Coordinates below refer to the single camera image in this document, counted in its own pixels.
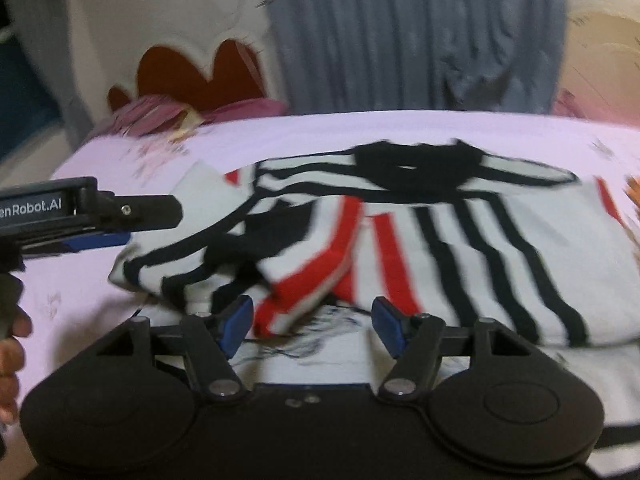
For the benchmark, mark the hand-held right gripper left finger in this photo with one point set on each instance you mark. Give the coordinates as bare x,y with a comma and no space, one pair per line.
236,324

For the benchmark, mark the pink pillow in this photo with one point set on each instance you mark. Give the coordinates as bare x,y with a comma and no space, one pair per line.
250,110

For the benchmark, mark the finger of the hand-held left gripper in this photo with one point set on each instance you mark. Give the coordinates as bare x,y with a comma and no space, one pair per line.
97,241
145,211

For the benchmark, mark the black red white striped sweater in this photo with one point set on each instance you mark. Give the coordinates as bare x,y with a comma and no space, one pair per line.
450,240

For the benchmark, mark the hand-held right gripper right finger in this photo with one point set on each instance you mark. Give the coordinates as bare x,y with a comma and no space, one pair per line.
389,327

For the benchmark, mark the cream arched headboard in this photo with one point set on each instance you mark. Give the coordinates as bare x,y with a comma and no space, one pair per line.
607,50

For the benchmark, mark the person's left hand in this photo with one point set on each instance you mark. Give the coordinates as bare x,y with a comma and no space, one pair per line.
11,360

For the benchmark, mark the pink floral bedsheet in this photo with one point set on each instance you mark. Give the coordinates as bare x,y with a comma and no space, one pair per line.
350,130

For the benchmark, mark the blue-grey curtain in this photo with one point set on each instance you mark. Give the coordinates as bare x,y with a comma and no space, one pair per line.
400,30

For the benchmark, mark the red and white headboard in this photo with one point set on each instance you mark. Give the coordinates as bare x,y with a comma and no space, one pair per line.
220,75

